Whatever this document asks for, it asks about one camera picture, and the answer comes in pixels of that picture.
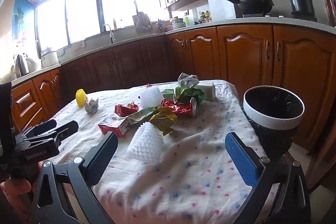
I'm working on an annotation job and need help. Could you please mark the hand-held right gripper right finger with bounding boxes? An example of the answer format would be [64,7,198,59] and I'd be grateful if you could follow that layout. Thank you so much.
[224,132,311,224]

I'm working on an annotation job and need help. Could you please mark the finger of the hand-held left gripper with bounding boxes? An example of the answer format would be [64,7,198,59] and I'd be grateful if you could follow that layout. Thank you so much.
[25,120,79,146]
[16,119,58,138]

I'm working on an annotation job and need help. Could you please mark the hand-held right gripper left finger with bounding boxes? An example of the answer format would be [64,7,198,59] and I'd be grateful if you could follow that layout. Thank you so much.
[31,132,119,224]

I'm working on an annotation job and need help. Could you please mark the white foam fruit net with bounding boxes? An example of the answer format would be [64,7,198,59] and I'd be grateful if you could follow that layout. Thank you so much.
[140,85,163,109]
[128,121,165,163]

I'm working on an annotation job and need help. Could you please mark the yellow snack bag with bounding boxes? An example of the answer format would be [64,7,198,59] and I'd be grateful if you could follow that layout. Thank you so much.
[150,107,178,136]

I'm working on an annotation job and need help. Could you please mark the crushed green can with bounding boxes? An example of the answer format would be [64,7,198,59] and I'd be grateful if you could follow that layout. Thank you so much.
[181,88,205,104]

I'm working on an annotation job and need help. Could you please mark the person's left hand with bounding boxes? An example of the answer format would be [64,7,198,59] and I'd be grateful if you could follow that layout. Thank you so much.
[0,179,34,216]

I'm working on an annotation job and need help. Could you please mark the red and white carton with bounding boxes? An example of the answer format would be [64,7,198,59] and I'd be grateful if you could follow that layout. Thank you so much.
[98,116,130,137]

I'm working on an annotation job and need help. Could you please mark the yellow foam fruit net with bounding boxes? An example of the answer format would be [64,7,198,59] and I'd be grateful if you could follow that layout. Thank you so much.
[76,89,88,107]

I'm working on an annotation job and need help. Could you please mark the small grey cat figurine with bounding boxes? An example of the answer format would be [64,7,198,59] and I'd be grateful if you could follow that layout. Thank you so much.
[84,98,99,114]

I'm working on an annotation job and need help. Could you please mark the crumpled red wrapper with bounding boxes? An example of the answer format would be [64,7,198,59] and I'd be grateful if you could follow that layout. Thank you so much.
[115,102,139,117]

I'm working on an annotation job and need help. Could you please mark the long green yellow wrapper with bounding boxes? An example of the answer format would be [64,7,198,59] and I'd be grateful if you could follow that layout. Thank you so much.
[125,107,160,125]

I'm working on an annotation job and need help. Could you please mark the steel kettle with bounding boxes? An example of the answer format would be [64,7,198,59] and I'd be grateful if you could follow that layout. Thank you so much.
[14,54,30,76]

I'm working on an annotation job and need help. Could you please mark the white rice cooker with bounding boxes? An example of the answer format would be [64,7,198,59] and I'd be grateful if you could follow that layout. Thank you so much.
[40,47,59,67]

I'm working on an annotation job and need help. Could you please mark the crushed red can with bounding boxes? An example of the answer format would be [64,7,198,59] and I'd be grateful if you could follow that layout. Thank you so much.
[160,97,198,118]

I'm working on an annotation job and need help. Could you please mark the brown wooden door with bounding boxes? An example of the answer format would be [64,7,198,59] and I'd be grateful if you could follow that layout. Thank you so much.
[306,0,336,188]

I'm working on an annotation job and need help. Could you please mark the white cloth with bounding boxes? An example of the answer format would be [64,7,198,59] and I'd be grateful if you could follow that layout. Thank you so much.
[72,40,86,51]

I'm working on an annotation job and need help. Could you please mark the crumpled silver green wrapper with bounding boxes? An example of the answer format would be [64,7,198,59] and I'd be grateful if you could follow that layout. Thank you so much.
[178,72,200,89]

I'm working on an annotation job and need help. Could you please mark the wooden base cabinets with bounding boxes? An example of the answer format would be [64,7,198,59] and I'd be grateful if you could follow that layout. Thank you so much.
[10,25,336,153]

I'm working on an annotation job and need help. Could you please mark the chrome kitchen faucet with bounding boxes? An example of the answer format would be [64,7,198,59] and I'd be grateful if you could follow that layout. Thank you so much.
[101,24,116,44]

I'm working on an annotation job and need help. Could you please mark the kitchen window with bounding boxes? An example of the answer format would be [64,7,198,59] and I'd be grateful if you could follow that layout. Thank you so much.
[35,0,171,52]

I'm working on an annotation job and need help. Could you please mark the knife rack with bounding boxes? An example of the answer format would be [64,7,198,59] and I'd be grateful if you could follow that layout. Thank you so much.
[132,12,153,33]

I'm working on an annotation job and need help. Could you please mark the speckled stone kitchen countertop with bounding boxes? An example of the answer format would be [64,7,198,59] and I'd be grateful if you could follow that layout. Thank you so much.
[10,17,336,88]

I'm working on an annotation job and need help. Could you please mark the group of seasoning bottles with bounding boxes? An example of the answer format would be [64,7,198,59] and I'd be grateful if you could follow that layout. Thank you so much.
[198,11,212,24]

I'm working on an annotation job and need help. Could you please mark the gas stove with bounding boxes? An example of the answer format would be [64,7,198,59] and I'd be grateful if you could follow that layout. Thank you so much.
[241,12,318,22]

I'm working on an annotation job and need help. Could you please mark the black wok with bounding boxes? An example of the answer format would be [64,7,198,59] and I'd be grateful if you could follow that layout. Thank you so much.
[215,0,275,14]

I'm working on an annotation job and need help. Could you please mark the dark pressure cooker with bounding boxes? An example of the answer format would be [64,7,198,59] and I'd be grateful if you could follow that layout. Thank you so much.
[283,0,317,20]

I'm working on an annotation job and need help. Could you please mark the blue wall poster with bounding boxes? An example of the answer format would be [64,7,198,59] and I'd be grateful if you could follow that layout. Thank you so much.
[13,0,36,41]

